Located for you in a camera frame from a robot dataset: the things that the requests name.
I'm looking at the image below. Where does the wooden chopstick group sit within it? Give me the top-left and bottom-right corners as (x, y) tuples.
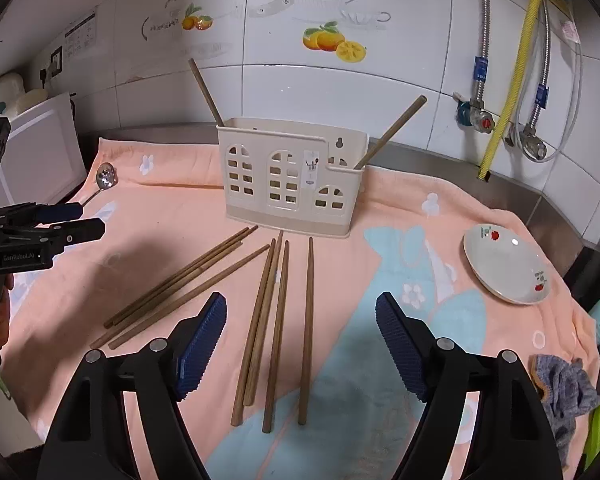
(90, 240), (242, 349)
(104, 226), (258, 328)
(108, 244), (271, 350)

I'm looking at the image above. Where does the wooden chopstick lone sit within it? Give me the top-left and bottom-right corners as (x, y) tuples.
(188, 58), (224, 127)

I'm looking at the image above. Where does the person's left hand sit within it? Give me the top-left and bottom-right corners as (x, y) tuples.
(0, 274), (15, 349)

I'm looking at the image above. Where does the grey knitted cloth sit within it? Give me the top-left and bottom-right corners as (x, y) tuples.
(529, 354), (600, 469)

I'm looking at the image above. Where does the white appliance box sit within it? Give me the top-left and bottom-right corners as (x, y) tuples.
(0, 93), (86, 208)

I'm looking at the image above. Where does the white plate with red fruit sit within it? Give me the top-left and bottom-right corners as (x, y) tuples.
(463, 223), (550, 306)

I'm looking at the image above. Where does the peach printed towel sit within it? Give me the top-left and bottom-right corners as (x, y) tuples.
(1, 140), (600, 479)

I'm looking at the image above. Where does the small orange fruit sticker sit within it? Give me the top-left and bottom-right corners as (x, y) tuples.
(181, 3), (213, 30)

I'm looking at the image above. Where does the cream plastic utensil holder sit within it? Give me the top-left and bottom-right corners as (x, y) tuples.
(216, 117), (368, 237)

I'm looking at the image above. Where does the steel angle valve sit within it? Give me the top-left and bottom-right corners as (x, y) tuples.
(505, 124), (547, 162)

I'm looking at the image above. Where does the steel slotted spoon black handle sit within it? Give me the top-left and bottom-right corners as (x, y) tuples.
(79, 162), (119, 206)

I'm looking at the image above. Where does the black wall socket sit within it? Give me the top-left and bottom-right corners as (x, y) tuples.
(47, 46), (64, 78)

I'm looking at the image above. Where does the yellow gas hose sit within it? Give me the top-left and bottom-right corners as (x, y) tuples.
(477, 0), (548, 183)

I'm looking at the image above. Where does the red-handled water valve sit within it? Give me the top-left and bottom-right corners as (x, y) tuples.
(453, 92), (495, 134)

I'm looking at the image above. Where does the braided steel hose right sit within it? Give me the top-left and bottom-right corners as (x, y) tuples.
(526, 0), (554, 134)

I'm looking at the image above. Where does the braided steel hose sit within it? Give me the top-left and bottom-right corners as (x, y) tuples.
(526, 0), (554, 134)
(471, 0), (491, 111)

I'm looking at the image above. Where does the braided steel hose left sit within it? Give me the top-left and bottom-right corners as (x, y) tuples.
(471, 0), (491, 111)

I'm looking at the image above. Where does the orange fruit wall sticker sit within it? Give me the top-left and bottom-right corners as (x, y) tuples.
(302, 21), (367, 63)

